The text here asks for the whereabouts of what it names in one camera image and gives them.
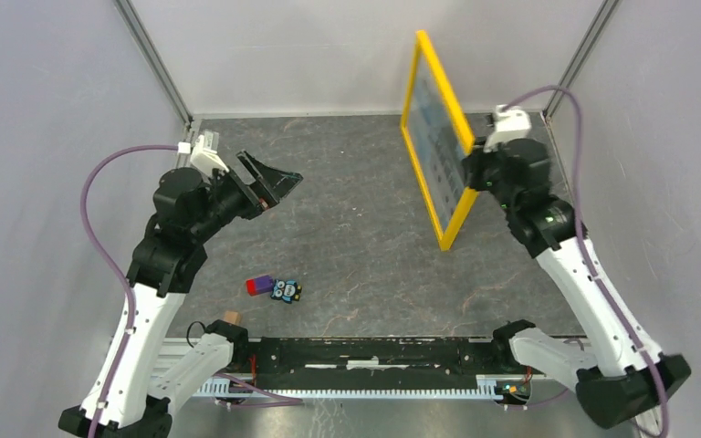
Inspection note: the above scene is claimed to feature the aluminium frame rail front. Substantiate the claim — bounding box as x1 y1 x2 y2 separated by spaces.
81 337 669 438

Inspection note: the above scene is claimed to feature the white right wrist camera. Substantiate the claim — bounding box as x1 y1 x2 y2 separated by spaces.
483 105 532 153

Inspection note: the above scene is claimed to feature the building and sky photo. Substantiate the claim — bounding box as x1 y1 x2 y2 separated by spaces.
406 57 465 231

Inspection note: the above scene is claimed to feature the aluminium corner post right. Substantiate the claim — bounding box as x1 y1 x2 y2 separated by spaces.
558 0 622 89

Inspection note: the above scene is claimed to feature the aluminium corner post left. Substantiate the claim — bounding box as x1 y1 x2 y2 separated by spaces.
113 0 194 127

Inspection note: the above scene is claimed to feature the small wooden block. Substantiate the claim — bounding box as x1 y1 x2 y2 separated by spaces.
222 311 242 326

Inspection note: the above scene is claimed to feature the yellow wooden picture frame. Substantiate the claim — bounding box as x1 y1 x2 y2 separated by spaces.
400 30 478 251

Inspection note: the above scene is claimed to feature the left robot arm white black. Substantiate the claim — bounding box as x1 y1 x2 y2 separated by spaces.
58 151 302 437

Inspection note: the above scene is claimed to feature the red purple block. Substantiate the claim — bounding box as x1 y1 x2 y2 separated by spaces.
245 275 276 297

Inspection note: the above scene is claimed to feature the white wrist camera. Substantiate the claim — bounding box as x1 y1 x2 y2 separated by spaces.
483 105 532 153
176 130 229 177

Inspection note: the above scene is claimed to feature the aluminium corner post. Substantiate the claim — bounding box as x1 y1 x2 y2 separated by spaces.
558 0 622 89
113 0 194 127

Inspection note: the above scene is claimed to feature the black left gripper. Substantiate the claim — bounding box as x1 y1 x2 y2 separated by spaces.
190 149 302 242

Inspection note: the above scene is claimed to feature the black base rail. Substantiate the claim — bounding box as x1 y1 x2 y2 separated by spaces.
227 337 538 391

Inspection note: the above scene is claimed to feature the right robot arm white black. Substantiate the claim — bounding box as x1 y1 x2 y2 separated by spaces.
462 138 692 429

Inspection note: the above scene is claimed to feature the blue owl figure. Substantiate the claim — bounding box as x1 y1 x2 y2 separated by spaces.
270 279 302 304

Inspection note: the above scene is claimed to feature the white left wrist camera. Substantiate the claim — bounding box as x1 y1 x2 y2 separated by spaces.
176 130 229 177

